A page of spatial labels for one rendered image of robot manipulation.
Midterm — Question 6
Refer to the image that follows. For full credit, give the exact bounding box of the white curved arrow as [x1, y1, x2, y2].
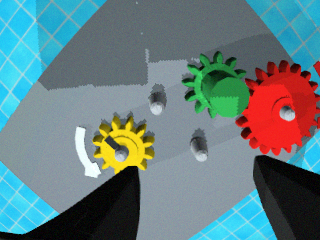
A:
[75, 127, 100, 177]

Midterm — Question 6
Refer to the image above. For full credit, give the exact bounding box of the red curved arrow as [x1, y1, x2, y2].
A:
[313, 61, 320, 129]

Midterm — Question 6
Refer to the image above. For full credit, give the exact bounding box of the green gear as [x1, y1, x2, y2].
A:
[183, 51, 251, 119]

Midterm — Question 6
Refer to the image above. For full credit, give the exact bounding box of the yellow gear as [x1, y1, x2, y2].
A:
[92, 116, 155, 175]

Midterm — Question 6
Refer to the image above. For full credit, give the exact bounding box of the grey board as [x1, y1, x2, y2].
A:
[0, 0, 293, 240]

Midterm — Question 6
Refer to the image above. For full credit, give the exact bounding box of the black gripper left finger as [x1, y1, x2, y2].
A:
[0, 165, 140, 240]

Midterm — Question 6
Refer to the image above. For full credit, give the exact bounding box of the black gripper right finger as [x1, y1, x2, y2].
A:
[253, 155, 320, 240]

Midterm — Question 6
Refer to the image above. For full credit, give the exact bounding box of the red gear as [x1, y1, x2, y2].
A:
[235, 60, 320, 156]

